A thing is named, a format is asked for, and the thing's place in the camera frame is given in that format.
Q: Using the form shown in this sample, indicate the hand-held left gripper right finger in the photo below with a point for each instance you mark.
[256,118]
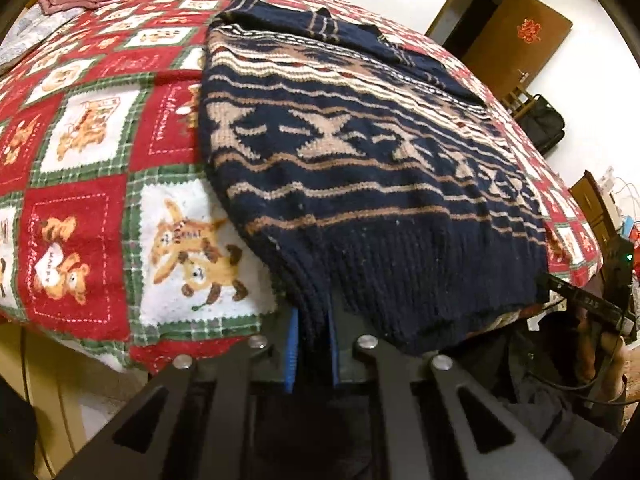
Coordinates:
[334,355]

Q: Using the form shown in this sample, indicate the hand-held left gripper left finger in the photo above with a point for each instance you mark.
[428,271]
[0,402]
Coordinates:
[291,360]

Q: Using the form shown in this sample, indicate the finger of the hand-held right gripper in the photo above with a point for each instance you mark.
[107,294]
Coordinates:
[580,300]

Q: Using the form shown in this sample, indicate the navy patterned knit sweater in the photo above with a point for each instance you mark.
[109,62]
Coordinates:
[375,185]

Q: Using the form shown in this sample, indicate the person's right hand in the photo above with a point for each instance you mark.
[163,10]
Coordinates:
[592,355]

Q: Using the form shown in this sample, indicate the brown wooden cabinet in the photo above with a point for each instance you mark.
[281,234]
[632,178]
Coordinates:
[592,210]

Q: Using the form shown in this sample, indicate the white bag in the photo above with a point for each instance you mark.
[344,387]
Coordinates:
[612,185]

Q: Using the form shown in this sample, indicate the person's dark trousers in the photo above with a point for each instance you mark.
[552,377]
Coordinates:
[540,410]

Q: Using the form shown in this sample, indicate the black backpack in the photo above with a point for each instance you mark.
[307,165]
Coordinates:
[545,125]

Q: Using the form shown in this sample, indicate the wooden chair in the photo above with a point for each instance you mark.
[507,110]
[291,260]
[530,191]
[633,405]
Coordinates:
[517,102]

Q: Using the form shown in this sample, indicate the brown wooden door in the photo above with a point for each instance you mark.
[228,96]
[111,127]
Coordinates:
[520,60]

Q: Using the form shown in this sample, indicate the red paper door decoration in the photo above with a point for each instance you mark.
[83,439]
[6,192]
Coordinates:
[530,31]

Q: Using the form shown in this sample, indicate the red bear-print bedspread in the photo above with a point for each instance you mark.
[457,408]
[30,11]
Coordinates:
[85,160]

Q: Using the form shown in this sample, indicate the grey floral pillow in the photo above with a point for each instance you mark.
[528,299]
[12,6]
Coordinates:
[30,35]

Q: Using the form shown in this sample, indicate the cream wooden bed frame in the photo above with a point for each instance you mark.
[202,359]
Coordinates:
[50,410]

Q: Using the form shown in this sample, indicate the dark wooden door frame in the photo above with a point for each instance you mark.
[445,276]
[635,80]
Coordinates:
[450,15]

